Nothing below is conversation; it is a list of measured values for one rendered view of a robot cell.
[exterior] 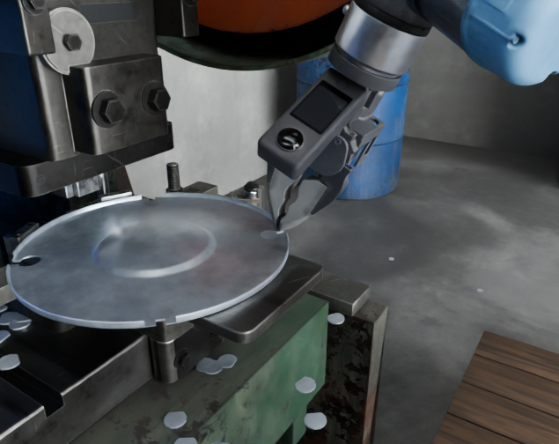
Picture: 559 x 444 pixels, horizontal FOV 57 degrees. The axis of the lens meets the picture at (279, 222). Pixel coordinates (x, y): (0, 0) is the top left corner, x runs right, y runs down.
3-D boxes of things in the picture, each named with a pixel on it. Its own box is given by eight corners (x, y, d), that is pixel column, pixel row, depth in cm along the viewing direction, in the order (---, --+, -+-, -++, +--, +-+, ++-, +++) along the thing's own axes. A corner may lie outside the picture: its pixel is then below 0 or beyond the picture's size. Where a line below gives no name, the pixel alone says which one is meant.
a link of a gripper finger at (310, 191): (318, 228, 63) (351, 168, 58) (294, 247, 59) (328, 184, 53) (297, 213, 64) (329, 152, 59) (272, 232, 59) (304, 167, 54)
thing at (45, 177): (180, 166, 64) (177, 122, 62) (34, 224, 49) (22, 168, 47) (95, 145, 72) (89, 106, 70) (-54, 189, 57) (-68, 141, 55)
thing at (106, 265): (324, 303, 47) (325, 296, 46) (-29, 353, 40) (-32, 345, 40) (258, 189, 72) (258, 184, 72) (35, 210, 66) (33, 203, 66)
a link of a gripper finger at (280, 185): (297, 213, 64) (329, 152, 59) (272, 231, 59) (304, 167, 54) (278, 199, 65) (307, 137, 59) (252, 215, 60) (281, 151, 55)
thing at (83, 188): (106, 187, 61) (101, 157, 60) (71, 200, 58) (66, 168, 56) (88, 181, 63) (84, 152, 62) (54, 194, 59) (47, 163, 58)
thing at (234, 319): (323, 366, 59) (327, 261, 53) (249, 450, 48) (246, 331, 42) (162, 298, 71) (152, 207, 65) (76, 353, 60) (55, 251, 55)
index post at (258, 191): (267, 245, 73) (266, 181, 69) (254, 253, 71) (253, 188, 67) (251, 240, 75) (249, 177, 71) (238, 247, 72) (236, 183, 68)
